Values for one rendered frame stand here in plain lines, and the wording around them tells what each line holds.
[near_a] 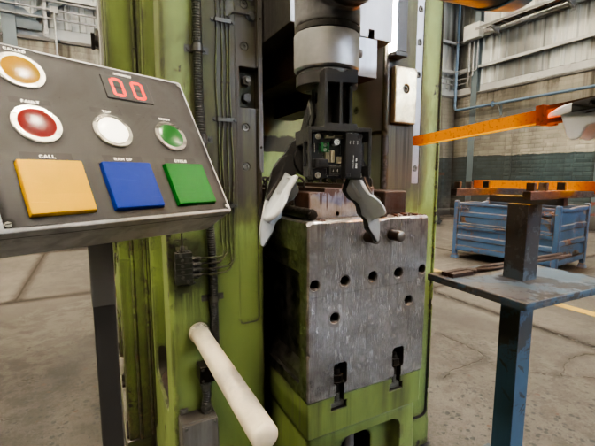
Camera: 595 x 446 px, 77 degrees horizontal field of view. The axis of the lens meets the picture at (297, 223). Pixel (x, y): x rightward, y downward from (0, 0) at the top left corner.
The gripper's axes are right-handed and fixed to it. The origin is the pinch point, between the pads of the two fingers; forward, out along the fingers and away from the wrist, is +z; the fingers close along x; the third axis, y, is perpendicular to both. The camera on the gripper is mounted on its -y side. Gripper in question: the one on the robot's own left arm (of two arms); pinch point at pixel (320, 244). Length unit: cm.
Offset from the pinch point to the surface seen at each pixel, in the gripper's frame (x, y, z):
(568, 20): 677, -586, -306
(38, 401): -92, -137, 94
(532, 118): 43.9, -12.9, -19.1
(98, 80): -30.0, -21.8, -23.6
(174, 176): -18.9, -18.5, -8.5
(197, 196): -15.5, -18.9, -5.3
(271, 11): 3, -52, -49
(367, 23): 26, -47, -46
